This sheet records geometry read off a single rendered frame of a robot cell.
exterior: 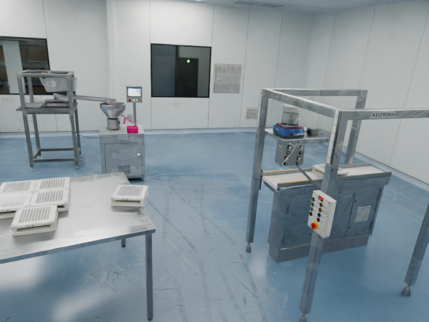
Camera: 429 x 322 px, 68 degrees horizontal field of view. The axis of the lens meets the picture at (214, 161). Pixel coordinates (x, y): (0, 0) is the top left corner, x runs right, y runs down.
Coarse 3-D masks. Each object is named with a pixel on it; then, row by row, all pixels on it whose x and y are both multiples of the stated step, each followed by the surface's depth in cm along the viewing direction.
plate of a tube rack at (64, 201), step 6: (36, 192) 240; (48, 192) 241; (66, 192) 243; (36, 198) 232; (54, 198) 233; (66, 198) 234; (30, 204) 222; (36, 204) 223; (42, 204) 223; (48, 204) 224; (60, 204) 227; (66, 204) 229
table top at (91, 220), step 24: (72, 192) 260; (96, 192) 262; (72, 216) 225; (96, 216) 227; (120, 216) 228; (144, 216) 230; (0, 240) 194; (24, 240) 195; (48, 240) 196; (72, 240) 198; (96, 240) 200
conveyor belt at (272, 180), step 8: (352, 168) 337; (360, 168) 338; (368, 168) 339; (264, 176) 302; (272, 176) 302; (280, 176) 303; (288, 176) 304; (296, 176) 305; (304, 176) 306; (312, 176) 308; (376, 176) 319; (272, 184) 287; (304, 184) 290
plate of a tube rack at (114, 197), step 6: (120, 186) 259; (132, 186) 260; (144, 186) 262; (114, 192) 247; (120, 192) 248; (144, 192) 250; (114, 198) 239; (120, 198) 240; (126, 198) 240; (132, 198) 240; (138, 198) 241
